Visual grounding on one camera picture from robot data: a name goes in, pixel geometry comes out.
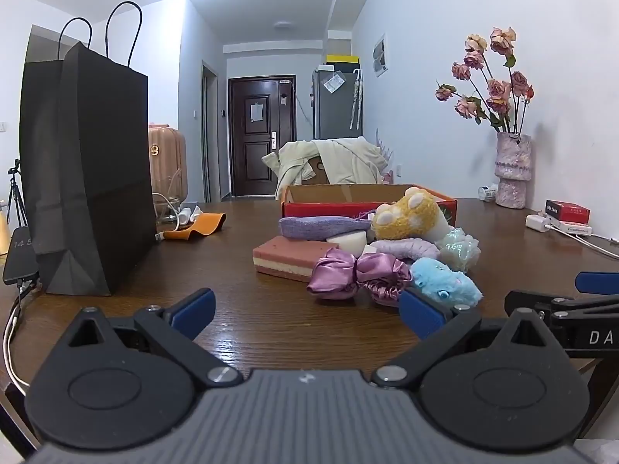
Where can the white sponge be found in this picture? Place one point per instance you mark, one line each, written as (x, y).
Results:
(348, 242)

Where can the dried pink roses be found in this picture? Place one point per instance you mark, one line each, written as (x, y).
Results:
(498, 89)

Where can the blue plush toy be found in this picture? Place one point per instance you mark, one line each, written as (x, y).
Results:
(440, 280)

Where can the white flat box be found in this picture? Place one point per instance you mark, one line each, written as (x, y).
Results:
(575, 228)

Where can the pink suitcase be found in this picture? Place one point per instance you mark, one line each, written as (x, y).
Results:
(167, 164)

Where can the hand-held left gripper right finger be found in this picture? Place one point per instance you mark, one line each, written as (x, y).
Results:
(420, 312)

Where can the grey refrigerator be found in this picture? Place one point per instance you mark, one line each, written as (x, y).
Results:
(333, 111)

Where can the purple terry headband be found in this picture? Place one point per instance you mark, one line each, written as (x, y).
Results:
(309, 227)

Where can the lilac fluffy headband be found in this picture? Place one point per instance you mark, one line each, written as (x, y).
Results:
(406, 248)

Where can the wall panel picture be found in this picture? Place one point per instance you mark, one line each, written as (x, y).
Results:
(380, 55)

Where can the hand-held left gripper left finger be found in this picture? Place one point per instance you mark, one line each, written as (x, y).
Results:
(196, 309)

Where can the round ceiling lamp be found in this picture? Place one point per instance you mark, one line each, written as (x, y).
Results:
(284, 24)

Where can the white plug adapter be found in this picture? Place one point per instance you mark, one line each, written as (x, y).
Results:
(537, 222)

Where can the pink layered sponge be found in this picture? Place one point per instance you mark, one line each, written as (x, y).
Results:
(285, 256)

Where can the small white bottle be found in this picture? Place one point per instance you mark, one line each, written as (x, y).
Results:
(488, 193)

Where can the brown wooden chair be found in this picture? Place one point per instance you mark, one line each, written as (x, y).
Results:
(317, 174)

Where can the paper sheet on refrigerator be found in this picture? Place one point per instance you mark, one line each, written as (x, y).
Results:
(333, 83)

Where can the dark brown entrance door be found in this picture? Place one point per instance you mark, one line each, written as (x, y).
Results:
(261, 164)

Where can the black power bank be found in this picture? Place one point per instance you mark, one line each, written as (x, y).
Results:
(19, 256)

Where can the red cardboard box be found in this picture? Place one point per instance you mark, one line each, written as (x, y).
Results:
(314, 210)

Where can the beige jacket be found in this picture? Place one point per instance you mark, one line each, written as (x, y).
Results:
(348, 164)

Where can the white folded umbrella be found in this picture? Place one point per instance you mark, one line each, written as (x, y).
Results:
(356, 101)

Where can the clear glass jar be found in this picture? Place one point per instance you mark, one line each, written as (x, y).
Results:
(164, 210)

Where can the interior doorway frame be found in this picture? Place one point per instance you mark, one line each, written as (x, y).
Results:
(209, 130)

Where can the yellow paw plush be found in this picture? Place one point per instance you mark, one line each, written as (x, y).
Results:
(401, 220)

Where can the yellow and black box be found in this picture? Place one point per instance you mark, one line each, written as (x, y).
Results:
(342, 61)

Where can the pink satin scrunchie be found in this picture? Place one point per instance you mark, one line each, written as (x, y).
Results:
(384, 292)

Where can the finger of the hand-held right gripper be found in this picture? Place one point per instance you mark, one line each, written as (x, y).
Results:
(597, 283)
(527, 301)

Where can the purple satin scrunchie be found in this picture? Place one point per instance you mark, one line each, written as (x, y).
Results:
(338, 270)

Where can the pink speckled vase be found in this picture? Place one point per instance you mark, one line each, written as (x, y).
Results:
(513, 174)

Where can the black tripod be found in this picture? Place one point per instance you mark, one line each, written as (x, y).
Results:
(14, 188)

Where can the black paper bag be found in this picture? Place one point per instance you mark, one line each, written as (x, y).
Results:
(87, 154)

